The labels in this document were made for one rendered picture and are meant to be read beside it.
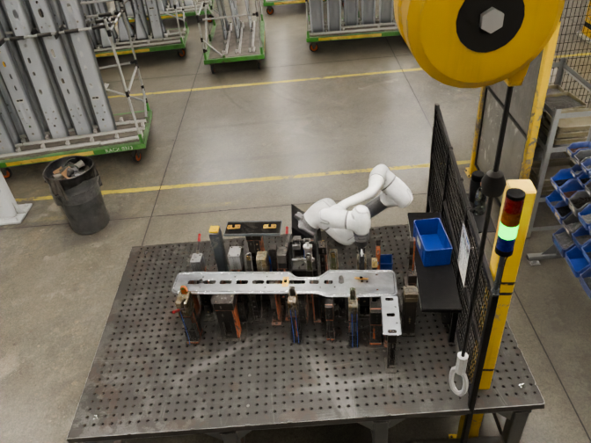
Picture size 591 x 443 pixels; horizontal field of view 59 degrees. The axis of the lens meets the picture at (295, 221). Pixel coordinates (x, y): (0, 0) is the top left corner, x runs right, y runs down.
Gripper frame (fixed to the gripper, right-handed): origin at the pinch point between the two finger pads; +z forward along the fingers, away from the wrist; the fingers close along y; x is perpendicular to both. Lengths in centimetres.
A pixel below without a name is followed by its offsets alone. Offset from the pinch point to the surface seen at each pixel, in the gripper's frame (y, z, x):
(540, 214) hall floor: -195, 114, 175
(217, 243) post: -30, 7, -94
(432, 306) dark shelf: 22.8, 10.7, 38.5
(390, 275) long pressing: -5.2, 13.6, 17.0
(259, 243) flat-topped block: -30, 8, -66
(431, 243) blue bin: -31, 10, 44
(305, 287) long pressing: 5.2, 13.5, -33.8
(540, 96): -150, -32, 135
